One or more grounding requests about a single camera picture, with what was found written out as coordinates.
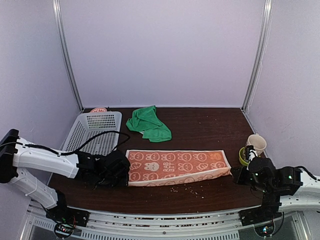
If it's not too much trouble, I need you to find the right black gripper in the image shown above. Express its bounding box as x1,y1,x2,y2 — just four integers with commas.
231,166,272,195

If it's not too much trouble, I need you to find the orange bunny pattern towel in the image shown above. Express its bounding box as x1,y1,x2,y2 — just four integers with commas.
126,149,231,187

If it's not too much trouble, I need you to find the green microfiber towel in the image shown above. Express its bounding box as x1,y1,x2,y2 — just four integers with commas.
126,105,172,143

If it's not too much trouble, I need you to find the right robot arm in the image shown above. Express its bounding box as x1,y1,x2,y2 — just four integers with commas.
230,157,320,221

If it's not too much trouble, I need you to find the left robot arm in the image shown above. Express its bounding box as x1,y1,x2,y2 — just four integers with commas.
0,129,131,222

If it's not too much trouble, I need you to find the green bowl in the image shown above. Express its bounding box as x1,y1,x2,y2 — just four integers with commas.
239,147,248,167

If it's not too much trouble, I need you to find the white coral pattern mug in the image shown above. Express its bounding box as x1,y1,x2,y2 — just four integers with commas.
245,134,267,155

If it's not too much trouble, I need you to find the white perforated plastic basket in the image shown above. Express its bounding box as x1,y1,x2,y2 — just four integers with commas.
62,111,122,156

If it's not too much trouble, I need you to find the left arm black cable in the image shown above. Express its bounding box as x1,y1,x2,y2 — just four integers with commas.
14,130,131,158

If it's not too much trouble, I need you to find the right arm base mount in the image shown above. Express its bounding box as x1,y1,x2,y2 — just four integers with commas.
238,193,285,239

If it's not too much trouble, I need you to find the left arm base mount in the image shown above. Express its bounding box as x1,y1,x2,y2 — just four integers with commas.
42,199,90,240

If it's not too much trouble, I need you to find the right aluminium frame post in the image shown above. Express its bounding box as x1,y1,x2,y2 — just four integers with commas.
241,0,273,114

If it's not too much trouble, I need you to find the aluminium frame post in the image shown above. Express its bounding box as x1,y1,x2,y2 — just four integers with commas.
52,0,84,112
241,0,273,114

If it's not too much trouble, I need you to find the left aluminium frame post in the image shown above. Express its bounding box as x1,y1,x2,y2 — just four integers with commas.
52,0,84,112

